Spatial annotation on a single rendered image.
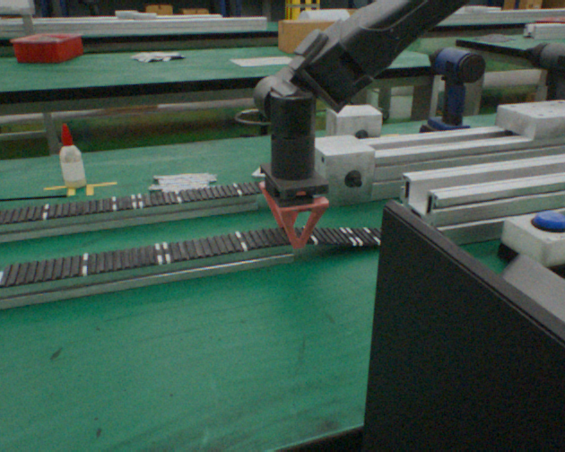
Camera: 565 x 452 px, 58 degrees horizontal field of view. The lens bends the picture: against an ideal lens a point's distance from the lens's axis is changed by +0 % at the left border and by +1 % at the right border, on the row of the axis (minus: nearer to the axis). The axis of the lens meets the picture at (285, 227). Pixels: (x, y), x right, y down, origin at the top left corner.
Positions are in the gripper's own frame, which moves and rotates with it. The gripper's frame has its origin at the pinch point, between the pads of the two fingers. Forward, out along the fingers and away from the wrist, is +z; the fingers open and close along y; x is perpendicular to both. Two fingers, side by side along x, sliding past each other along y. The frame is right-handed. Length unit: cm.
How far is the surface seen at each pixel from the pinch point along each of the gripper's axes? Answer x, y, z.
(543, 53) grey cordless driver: -73, 38, -16
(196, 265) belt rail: 13.8, -1.9, 1.5
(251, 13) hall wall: -269, 1051, 39
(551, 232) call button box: -30.0, -15.1, -2.9
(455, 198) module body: -22.2, -5.1, -4.6
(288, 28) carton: -68, 206, -8
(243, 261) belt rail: 7.5, -1.5, 2.2
